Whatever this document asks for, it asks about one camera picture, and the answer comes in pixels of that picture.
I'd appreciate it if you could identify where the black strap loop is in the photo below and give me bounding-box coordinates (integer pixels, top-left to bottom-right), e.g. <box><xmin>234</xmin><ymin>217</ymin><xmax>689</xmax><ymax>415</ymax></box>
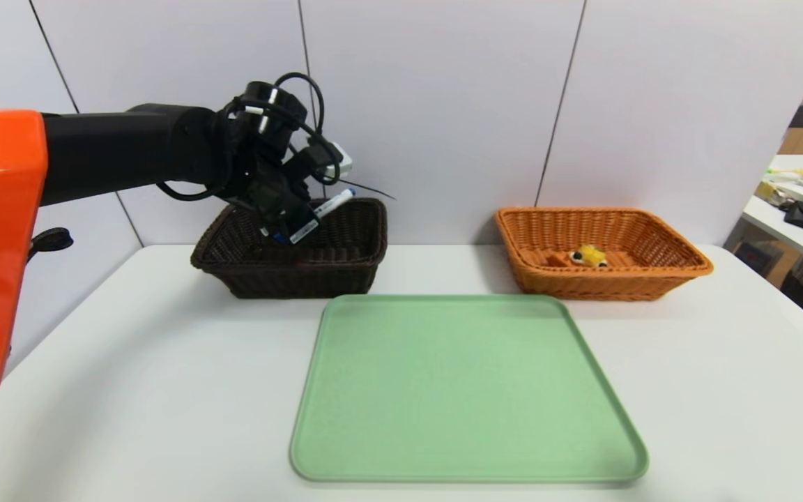
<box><xmin>27</xmin><ymin>227</ymin><xmax>75</xmax><ymax>264</ymax></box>

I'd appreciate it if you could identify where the light green plastic tray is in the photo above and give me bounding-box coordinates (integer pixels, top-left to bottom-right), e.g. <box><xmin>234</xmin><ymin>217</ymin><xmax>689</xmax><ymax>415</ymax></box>
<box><xmin>290</xmin><ymin>294</ymin><xmax>650</xmax><ymax>484</ymax></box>

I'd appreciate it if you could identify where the orange wicker basket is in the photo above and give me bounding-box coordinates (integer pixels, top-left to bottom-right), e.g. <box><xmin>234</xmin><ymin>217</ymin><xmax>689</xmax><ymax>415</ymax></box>
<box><xmin>494</xmin><ymin>207</ymin><xmax>714</xmax><ymax>302</ymax></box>

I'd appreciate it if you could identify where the black zip tie tail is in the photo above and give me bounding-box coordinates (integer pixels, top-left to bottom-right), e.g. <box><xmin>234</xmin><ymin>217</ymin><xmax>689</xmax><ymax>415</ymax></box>
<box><xmin>339</xmin><ymin>179</ymin><xmax>397</xmax><ymax>201</ymax></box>

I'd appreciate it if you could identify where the dark brown wicker basket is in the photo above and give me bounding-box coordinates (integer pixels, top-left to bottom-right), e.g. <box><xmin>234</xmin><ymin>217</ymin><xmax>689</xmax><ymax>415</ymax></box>
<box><xmin>190</xmin><ymin>198</ymin><xmax>389</xmax><ymax>300</ymax></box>

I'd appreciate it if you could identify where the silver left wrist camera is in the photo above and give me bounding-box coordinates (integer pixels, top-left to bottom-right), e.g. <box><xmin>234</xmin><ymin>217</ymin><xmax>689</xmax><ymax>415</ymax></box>
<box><xmin>318</xmin><ymin>142</ymin><xmax>354</xmax><ymax>179</ymax></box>

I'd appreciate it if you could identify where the brown cardboard box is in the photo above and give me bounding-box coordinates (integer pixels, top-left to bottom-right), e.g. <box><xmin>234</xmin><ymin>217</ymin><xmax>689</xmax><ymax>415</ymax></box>
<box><xmin>735</xmin><ymin>241</ymin><xmax>800</xmax><ymax>287</ymax></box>

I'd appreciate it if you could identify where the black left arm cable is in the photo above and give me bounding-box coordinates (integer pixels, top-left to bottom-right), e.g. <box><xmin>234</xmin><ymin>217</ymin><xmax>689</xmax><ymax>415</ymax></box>
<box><xmin>156</xmin><ymin>72</ymin><xmax>343</xmax><ymax>203</ymax></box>

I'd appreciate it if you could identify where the white office desk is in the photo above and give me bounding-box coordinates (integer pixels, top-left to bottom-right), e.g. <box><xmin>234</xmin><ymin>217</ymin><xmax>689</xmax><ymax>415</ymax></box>
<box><xmin>742</xmin><ymin>155</ymin><xmax>803</xmax><ymax>274</ymax></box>

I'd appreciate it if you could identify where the toy waffle with fruit topping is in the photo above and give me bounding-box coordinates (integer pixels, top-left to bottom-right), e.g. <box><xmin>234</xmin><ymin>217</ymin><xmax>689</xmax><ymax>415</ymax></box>
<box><xmin>546</xmin><ymin>244</ymin><xmax>610</xmax><ymax>269</ymax></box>

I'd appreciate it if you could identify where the white marker with blue cap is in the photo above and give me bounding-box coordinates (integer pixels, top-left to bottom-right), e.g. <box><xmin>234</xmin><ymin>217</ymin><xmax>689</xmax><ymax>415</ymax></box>
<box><xmin>273</xmin><ymin>188</ymin><xmax>357</xmax><ymax>243</ymax></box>

